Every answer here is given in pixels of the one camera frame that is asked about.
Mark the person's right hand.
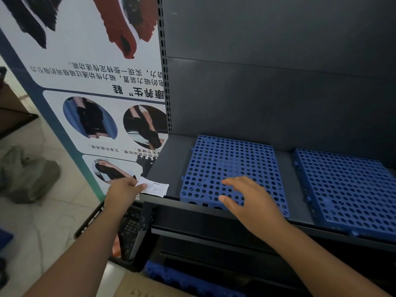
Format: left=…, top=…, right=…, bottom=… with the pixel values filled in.
left=218, top=176, right=290, bottom=243

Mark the person's left hand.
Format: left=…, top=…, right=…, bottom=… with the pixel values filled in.
left=104, top=177, right=148, bottom=214

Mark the white paper price slip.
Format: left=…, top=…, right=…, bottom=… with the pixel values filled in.
left=135, top=177, right=170, bottom=198

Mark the person's left forearm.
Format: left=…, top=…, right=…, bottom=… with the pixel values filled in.
left=23, top=203, right=124, bottom=297

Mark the person's right forearm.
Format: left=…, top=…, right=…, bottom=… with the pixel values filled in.
left=268, top=224, right=393, bottom=297

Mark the black plastic shopping basket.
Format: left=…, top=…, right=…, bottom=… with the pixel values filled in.
left=74, top=199, right=146, bottom=272

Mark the dark grey metal shelf unit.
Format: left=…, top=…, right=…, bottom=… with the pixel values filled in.
left=127, top=0, right=396, bottom=297

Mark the brown cardboard box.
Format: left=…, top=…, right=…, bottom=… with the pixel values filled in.
left=114, top=271, right=192, bottom=297

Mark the printed advertising poster board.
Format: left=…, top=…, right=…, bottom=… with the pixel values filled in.
left=0, top=0, right=170, bottom=202

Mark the grey cloth bag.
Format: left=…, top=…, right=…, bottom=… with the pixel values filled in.
left=0, top=145, right=61, bottom=204

